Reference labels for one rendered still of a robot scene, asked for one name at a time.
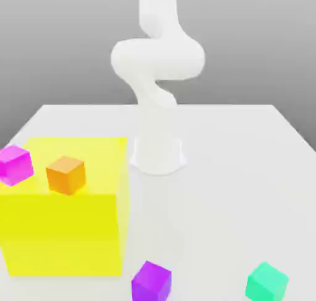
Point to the large yellow box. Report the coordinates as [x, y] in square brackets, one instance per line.
[59, 234]

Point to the small orange cube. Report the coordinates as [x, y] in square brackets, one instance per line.
[66, 176]

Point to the small magenta cube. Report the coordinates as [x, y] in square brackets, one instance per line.
[15, 166]

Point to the small turquoise cube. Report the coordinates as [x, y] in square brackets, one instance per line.
[266, 282]

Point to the small purple cube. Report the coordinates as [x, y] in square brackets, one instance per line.
[151, 282]

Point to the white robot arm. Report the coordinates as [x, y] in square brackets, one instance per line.
[158, 58]

